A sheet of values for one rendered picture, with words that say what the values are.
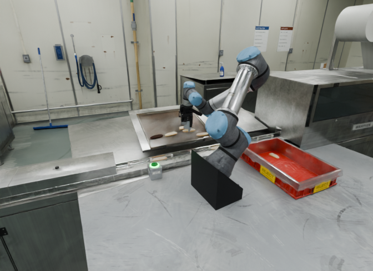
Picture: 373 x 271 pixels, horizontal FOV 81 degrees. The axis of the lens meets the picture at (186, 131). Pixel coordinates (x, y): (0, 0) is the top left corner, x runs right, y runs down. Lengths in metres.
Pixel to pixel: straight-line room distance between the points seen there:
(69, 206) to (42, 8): 4.04
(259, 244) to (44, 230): 1.13
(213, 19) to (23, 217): 5.05
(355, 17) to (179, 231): 1.99
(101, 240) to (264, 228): 0.69
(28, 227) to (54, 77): 3.81
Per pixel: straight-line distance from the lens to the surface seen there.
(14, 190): 1.39
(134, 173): 1.34
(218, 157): 1.08
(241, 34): 5.98
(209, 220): 1.07
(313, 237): 1.13
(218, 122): 0.99
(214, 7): 5.62
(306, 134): 1.75
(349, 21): 2.29
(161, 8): 4.83
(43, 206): 1.43
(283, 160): 1.60
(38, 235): 1.56
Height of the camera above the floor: 1.57
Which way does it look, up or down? 23 degrees down
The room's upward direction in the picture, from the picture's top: straight up
